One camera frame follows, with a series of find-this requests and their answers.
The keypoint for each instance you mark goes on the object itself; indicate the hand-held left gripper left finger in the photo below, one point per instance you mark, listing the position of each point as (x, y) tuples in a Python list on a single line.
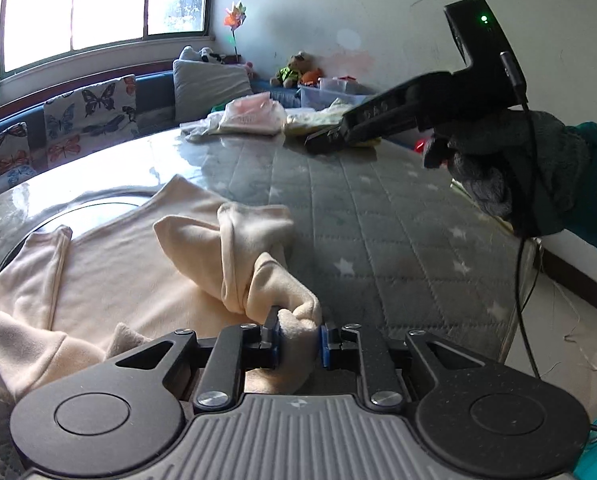
[(276, 342)]

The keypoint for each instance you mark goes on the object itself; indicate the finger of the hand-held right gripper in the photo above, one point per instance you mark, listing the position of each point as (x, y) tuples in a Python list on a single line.
[(383, 112), (326, 142)]

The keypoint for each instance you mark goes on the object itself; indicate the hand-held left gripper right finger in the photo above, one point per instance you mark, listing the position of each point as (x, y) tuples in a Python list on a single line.
[(324, 349)]

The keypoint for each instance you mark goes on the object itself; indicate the cream long-sleeved garment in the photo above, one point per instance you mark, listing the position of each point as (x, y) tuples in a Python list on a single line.
[(138, 265)]

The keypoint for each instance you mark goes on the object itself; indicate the person's right forearm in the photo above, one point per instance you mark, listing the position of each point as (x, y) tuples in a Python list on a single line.
[(596, 190)]

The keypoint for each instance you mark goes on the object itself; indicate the person's right hand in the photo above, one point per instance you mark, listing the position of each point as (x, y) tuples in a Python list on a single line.
[(518, 170)]

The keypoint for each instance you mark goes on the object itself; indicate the pale yellow garment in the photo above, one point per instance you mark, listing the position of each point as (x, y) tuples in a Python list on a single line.
[(318, 120)]

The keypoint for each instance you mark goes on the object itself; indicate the clear plastic storage box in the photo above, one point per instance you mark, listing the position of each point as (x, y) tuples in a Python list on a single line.
[(328, 95)]

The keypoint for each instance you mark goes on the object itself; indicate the brown stuffed toy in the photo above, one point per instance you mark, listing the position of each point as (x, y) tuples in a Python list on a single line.
[(293, 71)]

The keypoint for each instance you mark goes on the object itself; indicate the pink and white garment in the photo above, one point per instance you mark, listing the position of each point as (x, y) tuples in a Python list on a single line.
[(248, 117)]

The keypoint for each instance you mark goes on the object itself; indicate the grey pillow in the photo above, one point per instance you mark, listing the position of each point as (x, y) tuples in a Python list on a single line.
[(208, 87)]

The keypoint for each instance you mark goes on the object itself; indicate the black and white plush toy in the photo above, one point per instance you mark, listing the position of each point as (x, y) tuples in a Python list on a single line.
[(203, 55)]

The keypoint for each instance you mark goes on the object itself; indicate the colourful pinwheel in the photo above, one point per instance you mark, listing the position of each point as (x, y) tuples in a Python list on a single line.
[(236, 17)]

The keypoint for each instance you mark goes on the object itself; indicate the blue bench sofa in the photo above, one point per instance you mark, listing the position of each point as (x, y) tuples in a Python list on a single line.
[(156, 95)]

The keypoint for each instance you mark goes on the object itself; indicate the round glass turntable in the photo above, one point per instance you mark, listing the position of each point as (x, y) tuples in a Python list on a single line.
[(98, 210)]

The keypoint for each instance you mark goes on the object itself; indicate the large butterfly print cushion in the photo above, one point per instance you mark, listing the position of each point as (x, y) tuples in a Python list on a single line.
[(91, 115)]

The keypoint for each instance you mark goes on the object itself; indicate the window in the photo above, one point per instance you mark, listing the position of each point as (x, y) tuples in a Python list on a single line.
[(103, 5)]

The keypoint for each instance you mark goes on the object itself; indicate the small butterfly print cushion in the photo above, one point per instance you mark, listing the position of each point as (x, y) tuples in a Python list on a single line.
[(3, 160)]

